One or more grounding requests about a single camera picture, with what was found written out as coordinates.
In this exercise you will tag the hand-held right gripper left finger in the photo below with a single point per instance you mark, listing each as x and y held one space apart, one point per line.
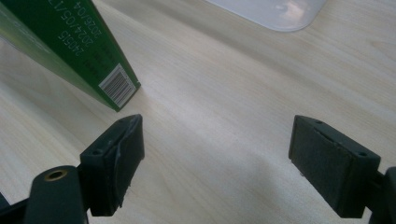
112 165

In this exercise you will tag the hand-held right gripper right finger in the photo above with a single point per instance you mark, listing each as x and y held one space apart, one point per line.
330 168

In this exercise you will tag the green cardboard box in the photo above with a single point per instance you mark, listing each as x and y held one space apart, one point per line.
77 46

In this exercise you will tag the translucent plastic container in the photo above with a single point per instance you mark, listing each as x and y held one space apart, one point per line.
274 14

